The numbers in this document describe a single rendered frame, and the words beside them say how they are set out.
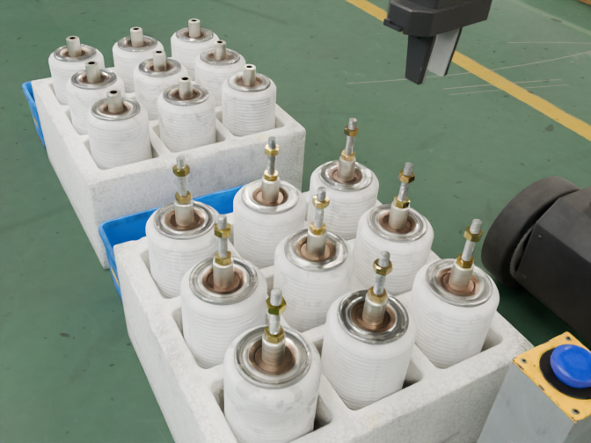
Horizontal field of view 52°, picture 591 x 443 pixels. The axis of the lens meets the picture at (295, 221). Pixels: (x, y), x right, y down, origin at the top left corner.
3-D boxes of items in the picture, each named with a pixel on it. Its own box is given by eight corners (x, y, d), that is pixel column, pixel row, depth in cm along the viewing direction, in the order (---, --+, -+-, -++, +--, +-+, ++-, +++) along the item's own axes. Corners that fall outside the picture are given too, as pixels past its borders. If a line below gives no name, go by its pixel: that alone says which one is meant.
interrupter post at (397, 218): (385, 228, 76) (390, 207, 74) (388, 217, 77) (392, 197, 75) (404, 233, 75) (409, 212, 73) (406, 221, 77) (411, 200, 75)
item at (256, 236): (221, 298, 89) (218, 199, 78) (260, 264, 95) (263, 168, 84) (272, 329, 85) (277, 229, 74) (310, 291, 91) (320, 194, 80)
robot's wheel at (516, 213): (546, 251, 113) (584, 162, 101) (567, 268, 110) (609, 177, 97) (467, 285, 105) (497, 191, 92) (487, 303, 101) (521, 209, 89)
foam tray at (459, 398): (343, 260, 108) (354, 177, 97) (497, 434, 82) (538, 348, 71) (127, 334, 92) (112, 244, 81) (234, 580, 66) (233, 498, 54)
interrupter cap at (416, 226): (361, 237, 74) (362, 233, 74) (371, 202, 80) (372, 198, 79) (423, 250, 73) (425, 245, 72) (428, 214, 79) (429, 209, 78)
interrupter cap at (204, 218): (228, 218, 75) (228, 214, 75) (187, 250, 70) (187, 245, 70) (182, 197, 78) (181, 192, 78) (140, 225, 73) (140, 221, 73)
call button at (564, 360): (567, 352, 53) (575, 336, 52) (604, 385, 51) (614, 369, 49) (535, 367, 52) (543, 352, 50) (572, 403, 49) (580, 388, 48)
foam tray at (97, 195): (216, 121, 145) (215, 49, 134) (300, 208, 119) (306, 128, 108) (48, 159, 128) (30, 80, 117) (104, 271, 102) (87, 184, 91)
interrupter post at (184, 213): (199, 221, 75) (197, 199, 73) (186, 230, 73) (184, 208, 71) (184, 214, 76) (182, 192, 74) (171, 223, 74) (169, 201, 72)
